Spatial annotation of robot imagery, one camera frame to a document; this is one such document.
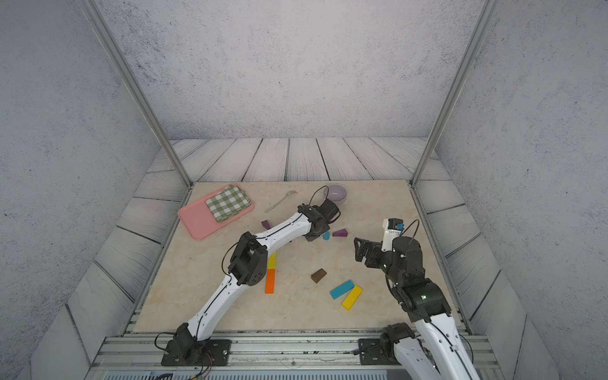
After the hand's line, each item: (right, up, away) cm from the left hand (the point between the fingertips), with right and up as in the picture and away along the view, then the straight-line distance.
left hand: (326, 233), depth 101 cm
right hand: (+11, +2, -29) cm, 31 cm away
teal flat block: (+4, -18, -14) cm, 24 cm away
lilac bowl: (+5, +17, +10) cm, 20 cm away
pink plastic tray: (-57, +4, +7) cm, 58 cm away
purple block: (+6, 0, -2) cm, 6 cm away
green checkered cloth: (-44, +14, +12) cm, 48 cm away
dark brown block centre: (-4, -14, -12) cm, 19 cm away
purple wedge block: (-26, +3, +3) cm, 26 cm away
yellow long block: (+8, -20, -18) cm, 28 cm away
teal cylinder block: (0, -1, -1) cm, 2 cm away
